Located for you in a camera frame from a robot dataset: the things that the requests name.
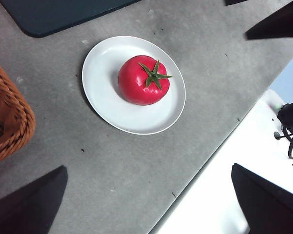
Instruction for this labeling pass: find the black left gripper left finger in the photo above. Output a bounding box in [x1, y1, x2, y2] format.
[0, 165, 68, 234]

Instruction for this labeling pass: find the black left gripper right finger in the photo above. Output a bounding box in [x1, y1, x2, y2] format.
[231, 162, 293, 234]

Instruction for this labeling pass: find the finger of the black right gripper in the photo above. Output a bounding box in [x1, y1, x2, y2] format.
[224, 0, 250, 7]
[245, 0, 293, 41]

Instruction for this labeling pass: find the red tomato with green stem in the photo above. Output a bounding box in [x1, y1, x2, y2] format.
[118, 55, 174, 106]

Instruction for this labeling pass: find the brown wicker basket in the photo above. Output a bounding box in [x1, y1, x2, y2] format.
[0, 54, 37, 166]

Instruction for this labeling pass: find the white round plate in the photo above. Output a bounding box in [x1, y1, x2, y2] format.
[82, 36, 187, 136]

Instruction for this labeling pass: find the dark rectangular cutting board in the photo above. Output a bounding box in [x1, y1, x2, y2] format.
[0, 0, 142, 39]

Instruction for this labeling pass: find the black camera on stand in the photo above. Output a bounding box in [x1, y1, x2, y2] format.
[276, 98, 293, 131]

